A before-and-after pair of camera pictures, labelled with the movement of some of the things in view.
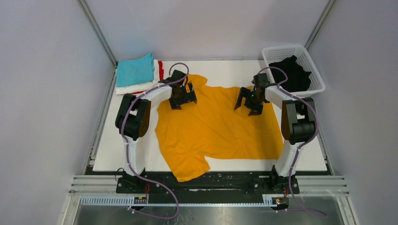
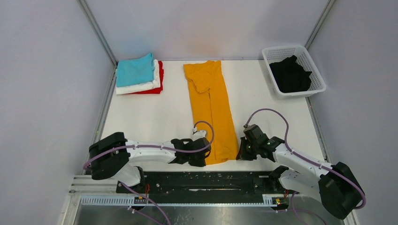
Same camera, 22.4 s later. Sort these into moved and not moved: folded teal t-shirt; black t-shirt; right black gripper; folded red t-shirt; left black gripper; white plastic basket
Moved: left black gripper; right black gripper
Not moved: folded red t-shirt; white plastic basket; folded teal t-shirt; black t-shirt
